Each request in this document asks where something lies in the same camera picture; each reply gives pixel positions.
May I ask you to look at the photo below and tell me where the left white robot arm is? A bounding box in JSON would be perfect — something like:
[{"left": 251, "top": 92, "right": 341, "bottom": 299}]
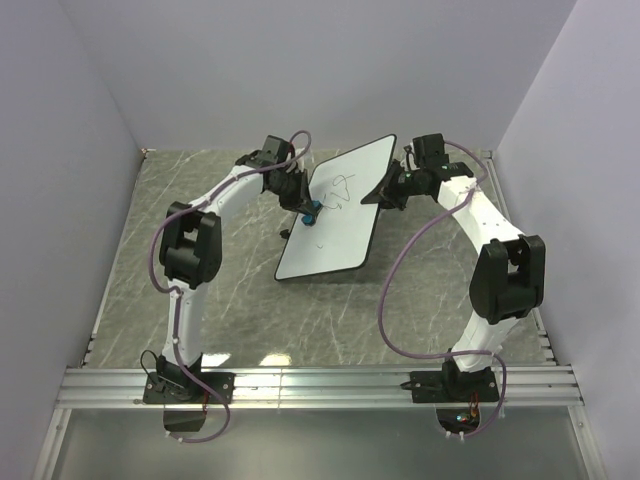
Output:
[{"left": 148, "top": 130, "right": 322, "bottom": 402}]

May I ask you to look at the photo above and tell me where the white whiteboard black frame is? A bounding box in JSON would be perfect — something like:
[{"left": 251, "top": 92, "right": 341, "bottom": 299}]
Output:
[{"left": 274, "top": 134, "right": 397, "bottom": 281}]

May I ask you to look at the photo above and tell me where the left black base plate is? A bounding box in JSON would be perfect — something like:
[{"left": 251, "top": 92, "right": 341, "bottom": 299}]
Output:
[{"left": 142, "top": 371, "right": 235, "bottom": 405}]

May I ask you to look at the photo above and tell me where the blue whiteboard eraser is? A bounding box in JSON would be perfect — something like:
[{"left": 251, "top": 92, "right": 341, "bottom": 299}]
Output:
[{"left": 301, "top": 200, "right": 322, "bottom": 226}]

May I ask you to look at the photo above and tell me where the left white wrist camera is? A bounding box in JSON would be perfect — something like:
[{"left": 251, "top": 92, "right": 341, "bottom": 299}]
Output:
[{"left": 284, "top": 148, "right": 314, "bottom": 173}]

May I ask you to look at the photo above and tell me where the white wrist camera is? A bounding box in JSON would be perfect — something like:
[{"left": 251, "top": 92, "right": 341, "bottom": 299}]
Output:
[
  {"left": 284, "top": 148, "right": 314, "bottom": 173},
  {"left": 403, "top": 143, "right": 418, "bottom": 170}
]

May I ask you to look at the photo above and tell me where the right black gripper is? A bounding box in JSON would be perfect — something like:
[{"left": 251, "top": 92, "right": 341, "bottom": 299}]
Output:
[{"left": 361, "top": 160, "right": 424, "bottom": 212}]

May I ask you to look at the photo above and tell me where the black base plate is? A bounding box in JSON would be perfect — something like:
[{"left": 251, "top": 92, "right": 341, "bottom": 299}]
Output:
[
  {"left": 142, "top": 371, "right": 235, "bottom": 405},
  {"left": 400, "top": 368, "right": 500, "bottom": 404}
]

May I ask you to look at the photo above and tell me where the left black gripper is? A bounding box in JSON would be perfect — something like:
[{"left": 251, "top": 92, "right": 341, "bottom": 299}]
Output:
[{"left": 271, "top": 170, "right": 317, "bottom": 218}]

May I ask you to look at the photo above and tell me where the aluminium mounting rail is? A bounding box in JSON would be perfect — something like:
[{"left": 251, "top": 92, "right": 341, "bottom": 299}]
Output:
[{"left": 55, "top": 365, "right": 584, "bottom": 410}]

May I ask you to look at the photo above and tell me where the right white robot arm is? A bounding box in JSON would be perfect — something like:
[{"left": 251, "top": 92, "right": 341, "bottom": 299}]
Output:
[{"left": 361, "top": 133, "right": 546, "bottom": 401}]

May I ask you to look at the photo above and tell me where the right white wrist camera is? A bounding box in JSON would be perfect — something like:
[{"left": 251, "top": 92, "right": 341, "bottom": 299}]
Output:
[{"left": 403, "top": 143, "right": 418, "bottom": 170}]

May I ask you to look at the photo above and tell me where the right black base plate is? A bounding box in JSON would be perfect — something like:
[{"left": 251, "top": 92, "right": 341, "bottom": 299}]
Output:
[{"left": 400, "top": 368, "right": 500, "bottom": 404}]

